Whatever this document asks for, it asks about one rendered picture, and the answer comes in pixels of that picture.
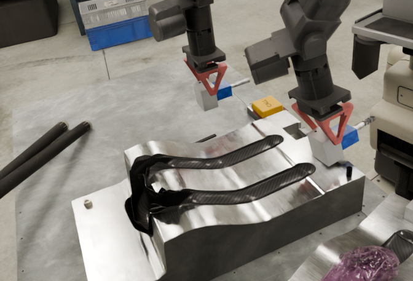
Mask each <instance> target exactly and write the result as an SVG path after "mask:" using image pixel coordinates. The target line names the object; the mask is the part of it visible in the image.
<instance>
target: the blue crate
mask: <svg viewBox="0 0 413 281"><path fill-rule="evenodd" d="M85 31H86V33H87V37H88V40H89V43H90V46H91V49H92V51H96V50H100V49H105V48H108V47H113V46H118V45H121V44H125V43H128V42H133V41H137V40H140V39H145V38H149V37H153V35H152V33H151V30H150V27H149V22H148V15H143V16H140V17H135V18H131V19H128V20H122V21H119V22H115V23H110V24H107V25H102V26H97V27H94V28H89V29H85Z"/></svg>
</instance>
